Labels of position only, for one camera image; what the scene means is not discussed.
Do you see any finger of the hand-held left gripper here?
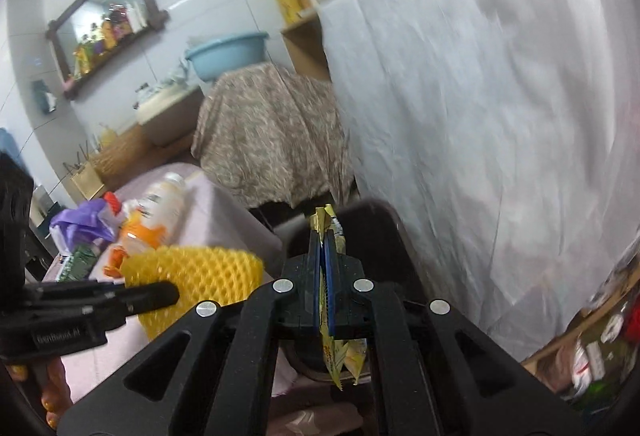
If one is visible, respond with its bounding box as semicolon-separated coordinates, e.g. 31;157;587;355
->
22;280;181;328

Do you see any purple plastic bag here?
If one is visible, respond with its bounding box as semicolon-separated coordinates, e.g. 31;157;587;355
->
49;199;121;253

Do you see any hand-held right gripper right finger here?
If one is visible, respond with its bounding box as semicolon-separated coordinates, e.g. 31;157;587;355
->
325;232;585;436

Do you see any light wooden cabinet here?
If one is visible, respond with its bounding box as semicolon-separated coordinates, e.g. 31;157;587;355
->
280;9;332;82

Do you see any floral cloth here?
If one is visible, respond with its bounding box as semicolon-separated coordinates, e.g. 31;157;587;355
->
192;64;356;209

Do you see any white bottle with orange label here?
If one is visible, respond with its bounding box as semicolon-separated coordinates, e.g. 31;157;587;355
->
122;172;188;257

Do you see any yellow foam fruit net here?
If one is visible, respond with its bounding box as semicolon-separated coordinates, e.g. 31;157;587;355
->
120;245;266;342

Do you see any yellow soap bottle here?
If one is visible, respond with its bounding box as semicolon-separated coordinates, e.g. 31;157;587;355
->
98;122;121;148

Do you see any dark wooden counter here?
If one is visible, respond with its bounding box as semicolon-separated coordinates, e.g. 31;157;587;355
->
100;89;203;192

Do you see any white cloth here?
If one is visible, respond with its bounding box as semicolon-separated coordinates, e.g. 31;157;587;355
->
320;0;640;362

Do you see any beige chopstick holder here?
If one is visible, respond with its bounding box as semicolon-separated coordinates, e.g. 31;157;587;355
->
62;141;106;202

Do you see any black trash bin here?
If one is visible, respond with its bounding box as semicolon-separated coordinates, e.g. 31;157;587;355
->
277;200;426;382

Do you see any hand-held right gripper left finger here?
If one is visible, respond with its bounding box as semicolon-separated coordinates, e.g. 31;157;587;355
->
57;229;326;436

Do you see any teal wall holder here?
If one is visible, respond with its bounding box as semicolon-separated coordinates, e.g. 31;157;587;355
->
30;79;57;116

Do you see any blue plastic basin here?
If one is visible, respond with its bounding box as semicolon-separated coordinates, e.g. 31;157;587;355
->
185;31;271;82

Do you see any green packet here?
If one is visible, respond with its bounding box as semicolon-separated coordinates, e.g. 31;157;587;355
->
56;243;101;283

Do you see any wicker basket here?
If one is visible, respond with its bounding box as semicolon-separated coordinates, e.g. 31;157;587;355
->
89;123;153;189

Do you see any cluttered wooden shelf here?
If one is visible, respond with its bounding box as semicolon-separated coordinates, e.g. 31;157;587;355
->
520;261;640;409

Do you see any white and brown rice cooker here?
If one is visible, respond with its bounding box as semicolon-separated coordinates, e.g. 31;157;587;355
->
136;84;203;147

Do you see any wooden framed mirror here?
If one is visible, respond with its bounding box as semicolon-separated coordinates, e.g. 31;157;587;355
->
46;0;168;100

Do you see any person's left hand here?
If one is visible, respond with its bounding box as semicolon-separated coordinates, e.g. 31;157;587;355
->
30;357;69;429

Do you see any yellow snack wrapper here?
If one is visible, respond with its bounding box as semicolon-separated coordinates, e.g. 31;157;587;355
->
309;203;369;391

